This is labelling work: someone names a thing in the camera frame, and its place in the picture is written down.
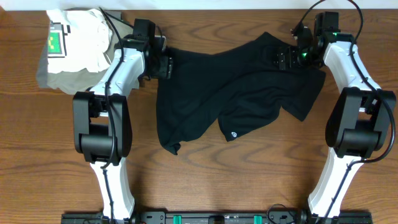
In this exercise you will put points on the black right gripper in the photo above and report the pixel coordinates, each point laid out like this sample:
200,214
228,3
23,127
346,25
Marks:
280,53

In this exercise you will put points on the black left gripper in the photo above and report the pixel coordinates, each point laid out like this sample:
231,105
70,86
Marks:
166,69

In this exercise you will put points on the black t-shirt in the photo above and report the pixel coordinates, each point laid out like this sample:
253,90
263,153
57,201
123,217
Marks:
241,89

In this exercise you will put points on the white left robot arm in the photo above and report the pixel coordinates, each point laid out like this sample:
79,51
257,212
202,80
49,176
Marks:
101,121

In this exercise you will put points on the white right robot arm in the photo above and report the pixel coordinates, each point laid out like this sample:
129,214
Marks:
358,125

